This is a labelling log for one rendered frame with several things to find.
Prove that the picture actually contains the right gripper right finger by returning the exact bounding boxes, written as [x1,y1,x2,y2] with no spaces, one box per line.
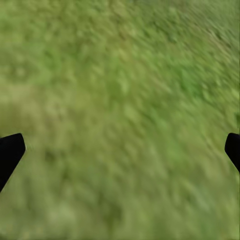
[224,133,240,172]

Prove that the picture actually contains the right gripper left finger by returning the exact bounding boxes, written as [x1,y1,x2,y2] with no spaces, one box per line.
[0,133,26,192]

